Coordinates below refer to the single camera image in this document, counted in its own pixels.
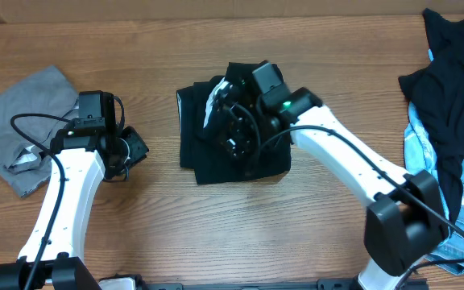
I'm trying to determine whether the black shorts patterned lining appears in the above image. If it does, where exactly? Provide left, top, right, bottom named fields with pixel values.
left=176, top=62, right=292, bottom=185

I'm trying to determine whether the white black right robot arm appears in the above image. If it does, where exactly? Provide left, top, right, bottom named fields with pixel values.
left=203, top=61, right=448, bottom=289

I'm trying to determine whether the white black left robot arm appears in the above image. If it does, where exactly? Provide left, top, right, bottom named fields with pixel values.
left=0, top=91, right=149, bottom=290

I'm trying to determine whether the grey folded garment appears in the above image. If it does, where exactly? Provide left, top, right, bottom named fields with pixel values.
left=0, top=64, right=82, bottom=199

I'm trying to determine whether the light blue garment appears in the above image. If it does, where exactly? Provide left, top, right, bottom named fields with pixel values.
left=398, top=60, right=464, bottom=220

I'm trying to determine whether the dark navy garment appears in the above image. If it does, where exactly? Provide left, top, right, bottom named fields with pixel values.
left=398, top=8, right=464, bottom=222

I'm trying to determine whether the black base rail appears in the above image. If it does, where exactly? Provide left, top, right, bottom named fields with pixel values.
left=98, top=273, right=429, bottom=290

